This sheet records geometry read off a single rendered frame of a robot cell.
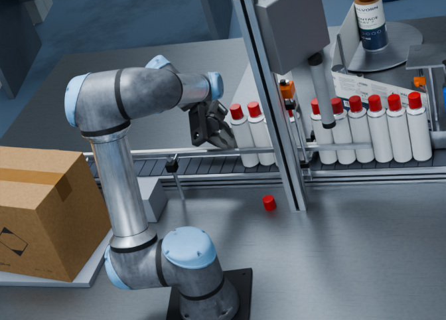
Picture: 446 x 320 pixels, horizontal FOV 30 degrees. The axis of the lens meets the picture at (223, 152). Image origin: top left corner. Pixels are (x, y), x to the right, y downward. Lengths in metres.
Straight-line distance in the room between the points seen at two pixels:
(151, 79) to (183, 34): 3.45
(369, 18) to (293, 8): 0.79
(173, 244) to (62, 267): 0.44
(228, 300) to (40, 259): 0.57
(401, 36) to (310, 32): 0.87
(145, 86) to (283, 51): 0.36
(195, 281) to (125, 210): 0.23
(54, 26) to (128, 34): 0.70
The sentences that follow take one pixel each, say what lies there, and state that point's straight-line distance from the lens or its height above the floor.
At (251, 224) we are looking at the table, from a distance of 2.32.
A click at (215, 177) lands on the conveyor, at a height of 0.87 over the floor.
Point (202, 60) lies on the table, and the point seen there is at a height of 0.83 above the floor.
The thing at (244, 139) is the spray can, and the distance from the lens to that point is 2.38.
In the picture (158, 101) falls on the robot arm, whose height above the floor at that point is 1.39.
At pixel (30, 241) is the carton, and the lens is 2.30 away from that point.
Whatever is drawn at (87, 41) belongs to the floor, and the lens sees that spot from 5.63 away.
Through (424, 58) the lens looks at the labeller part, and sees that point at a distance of 2.26.
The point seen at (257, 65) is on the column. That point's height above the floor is 1.31.
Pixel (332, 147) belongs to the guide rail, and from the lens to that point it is 2.31.
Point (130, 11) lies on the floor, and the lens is 5.84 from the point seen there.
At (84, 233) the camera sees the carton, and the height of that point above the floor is 0.93.
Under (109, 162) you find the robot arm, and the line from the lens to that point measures 1.92.
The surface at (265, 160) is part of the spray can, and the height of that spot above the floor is 0.90.
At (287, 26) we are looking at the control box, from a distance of 1.99.
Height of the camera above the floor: 2.32
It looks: 34 degrees down
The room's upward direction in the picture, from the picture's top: 18 degrees counter-clockwise
